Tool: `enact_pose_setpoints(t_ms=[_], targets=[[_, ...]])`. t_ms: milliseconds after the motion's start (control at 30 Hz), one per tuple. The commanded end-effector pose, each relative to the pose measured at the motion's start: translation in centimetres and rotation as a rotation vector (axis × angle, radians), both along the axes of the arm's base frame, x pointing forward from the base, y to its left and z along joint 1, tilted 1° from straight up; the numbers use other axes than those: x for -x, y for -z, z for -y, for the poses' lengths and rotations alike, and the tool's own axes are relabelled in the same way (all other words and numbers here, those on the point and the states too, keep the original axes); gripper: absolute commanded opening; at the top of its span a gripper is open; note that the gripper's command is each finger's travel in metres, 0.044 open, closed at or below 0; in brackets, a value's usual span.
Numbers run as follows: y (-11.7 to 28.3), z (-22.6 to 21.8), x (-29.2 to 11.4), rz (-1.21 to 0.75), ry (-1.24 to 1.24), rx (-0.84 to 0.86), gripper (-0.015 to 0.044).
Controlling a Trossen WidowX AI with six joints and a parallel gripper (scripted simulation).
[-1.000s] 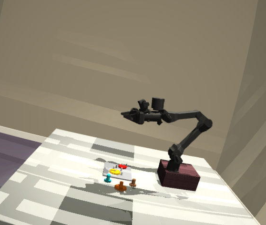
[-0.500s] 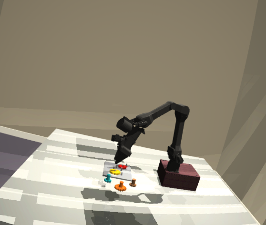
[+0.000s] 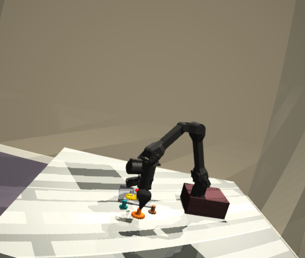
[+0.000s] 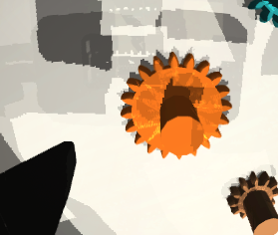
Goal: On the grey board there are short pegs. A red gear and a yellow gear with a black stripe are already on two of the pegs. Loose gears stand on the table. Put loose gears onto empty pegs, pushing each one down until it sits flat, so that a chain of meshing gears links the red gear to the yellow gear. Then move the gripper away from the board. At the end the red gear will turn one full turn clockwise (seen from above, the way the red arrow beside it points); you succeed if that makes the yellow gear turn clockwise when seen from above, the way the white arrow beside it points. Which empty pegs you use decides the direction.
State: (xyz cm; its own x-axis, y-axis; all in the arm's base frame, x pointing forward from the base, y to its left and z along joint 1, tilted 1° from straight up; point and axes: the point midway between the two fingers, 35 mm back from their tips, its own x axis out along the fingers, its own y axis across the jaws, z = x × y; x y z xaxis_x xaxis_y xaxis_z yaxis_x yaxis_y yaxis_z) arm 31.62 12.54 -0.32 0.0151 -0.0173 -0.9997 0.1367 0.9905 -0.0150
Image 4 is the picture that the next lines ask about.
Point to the dark brown gear with cylindrical hub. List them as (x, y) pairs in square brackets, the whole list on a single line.
[(253, 199)]

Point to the orange gear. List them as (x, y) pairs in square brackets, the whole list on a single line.
[(177, 107)]

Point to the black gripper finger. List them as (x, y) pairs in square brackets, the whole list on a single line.
[(33, 193)]

